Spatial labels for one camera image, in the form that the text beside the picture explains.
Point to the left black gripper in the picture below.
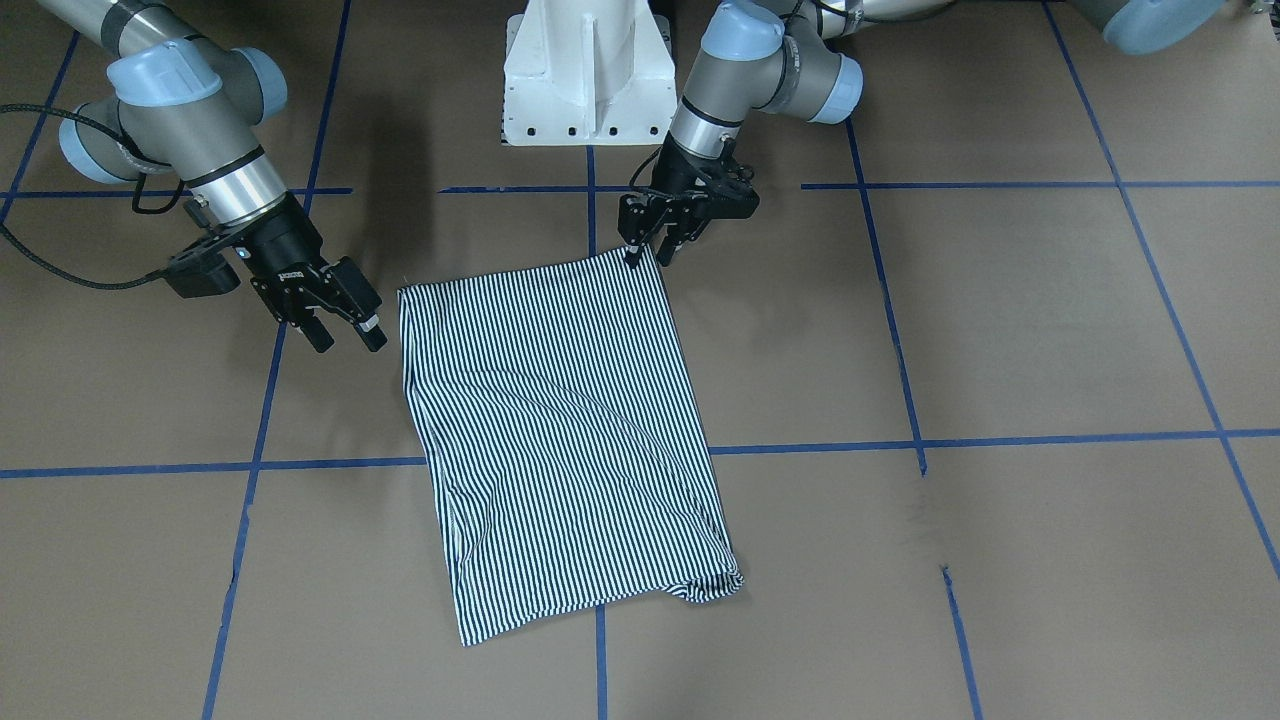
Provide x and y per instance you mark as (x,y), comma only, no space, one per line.
(676,180)

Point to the striped polo shirt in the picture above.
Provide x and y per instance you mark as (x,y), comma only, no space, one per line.
(565,448)

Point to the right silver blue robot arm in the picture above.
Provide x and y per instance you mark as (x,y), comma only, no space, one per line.
(182,104)

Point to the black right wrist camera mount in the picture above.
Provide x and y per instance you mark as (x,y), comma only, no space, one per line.
(201,270)

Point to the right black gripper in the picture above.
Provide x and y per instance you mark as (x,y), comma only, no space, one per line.
(282,243)

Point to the white camera pole base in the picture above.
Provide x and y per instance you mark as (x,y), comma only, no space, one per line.
(580,73)

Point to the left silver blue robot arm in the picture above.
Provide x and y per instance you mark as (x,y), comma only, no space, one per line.
(768,56)

